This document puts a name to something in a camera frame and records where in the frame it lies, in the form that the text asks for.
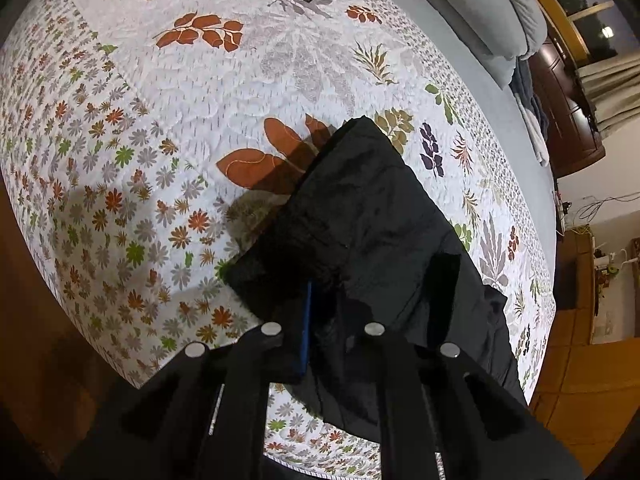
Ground beige curtain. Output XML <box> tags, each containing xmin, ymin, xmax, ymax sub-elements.
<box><xmin>575</xmin><ymin>55</ymin><xmax>640</xmax><ymax>137</ymax></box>

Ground floral quilted bedspread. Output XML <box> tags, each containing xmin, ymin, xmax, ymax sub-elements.
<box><xmin>0</xmin><ymin>0</ymin><xmax>558</xmax><ymax>480</ymax></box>

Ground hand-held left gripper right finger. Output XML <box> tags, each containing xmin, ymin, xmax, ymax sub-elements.
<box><xmin>362</xmin><ymin>322</ymin><xmax>583</xmax><ymax>480</ymax></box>

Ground white cloth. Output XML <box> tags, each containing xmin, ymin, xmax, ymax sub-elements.
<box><xmin>515</xmin><ymin>94</ymin><xmax>551</xmax><ymax>167</ymax></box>

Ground dark wooden headboard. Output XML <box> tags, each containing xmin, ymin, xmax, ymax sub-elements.
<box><xmin>529</xmin><ymin>35</ymin><xmax>607</xmax><ymax>178</ymax></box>

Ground hanging white cables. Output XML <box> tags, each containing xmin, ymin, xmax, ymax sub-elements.
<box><xmin>559</xmin><ymin>191</ymin><xmax>640</xmax><ymax>235</ymax></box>

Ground wooden framed window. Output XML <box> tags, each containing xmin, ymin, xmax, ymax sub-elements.
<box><xmin>510</xmin><ymin>0</ymin><xmax>640</xmax><ymax>67</ymax></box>

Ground black pants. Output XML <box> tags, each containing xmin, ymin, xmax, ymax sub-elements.
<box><xmin>220</xmin><ymin>116</ymin><xmax>528</xmax><ymax>443</ymax></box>

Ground wooden desk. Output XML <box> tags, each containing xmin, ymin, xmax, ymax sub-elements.
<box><xmin>554</xmin><ymin>227</ymin><xmax>640</xmax><ymax>346</ymax></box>

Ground cluster of desk trinkets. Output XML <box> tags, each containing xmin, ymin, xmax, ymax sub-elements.
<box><xmin>594</xmin><ymin>242</ymin><xmax>632</xmax><ymax>291</ymax></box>

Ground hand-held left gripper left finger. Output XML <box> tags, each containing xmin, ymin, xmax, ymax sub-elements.
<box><xmin>60</xmin><ymin>280</ymin><xmax>314</xmax><ymax>480</ymax></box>

